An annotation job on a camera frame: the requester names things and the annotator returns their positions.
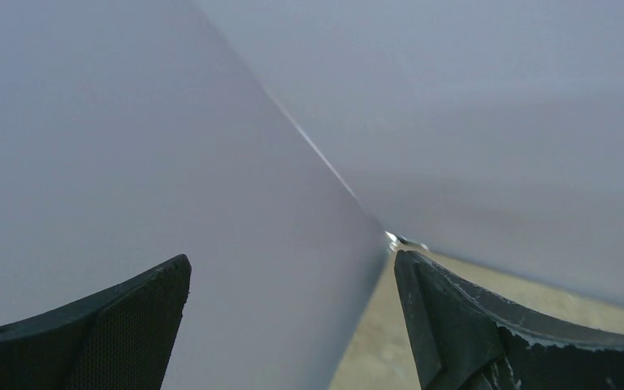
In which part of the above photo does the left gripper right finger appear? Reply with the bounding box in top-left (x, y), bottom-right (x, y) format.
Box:
top-left (394, 250), bottom-right (624, 389)

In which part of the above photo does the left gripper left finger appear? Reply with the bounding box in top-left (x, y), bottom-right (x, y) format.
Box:
top-left (0, 254), bottom-right (192, 389)

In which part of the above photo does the aluminium rail frame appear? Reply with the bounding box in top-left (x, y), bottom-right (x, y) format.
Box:
top-left (385, 232), bottom-right (430, 253)

